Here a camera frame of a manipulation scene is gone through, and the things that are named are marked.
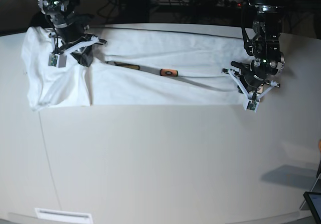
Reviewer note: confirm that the black power strip red light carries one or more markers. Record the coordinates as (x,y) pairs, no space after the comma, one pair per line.
(211,3)

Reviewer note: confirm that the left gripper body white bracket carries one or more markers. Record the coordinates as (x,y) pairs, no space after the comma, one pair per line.
(253,93)

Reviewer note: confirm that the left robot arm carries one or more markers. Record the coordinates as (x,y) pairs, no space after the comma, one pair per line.
(264,47)

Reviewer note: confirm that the white paper label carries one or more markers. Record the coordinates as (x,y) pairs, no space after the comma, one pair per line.
(64,216)

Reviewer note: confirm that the tablet with dark frame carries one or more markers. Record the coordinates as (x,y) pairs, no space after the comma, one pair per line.
(313,201)

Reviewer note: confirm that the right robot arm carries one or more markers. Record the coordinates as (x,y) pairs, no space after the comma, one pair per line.
(69,36)

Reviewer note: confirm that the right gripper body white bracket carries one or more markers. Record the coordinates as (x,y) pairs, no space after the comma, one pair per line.
(58,57)

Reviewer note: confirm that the white printed T-shirt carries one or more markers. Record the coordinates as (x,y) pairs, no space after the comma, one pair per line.
(135,67)

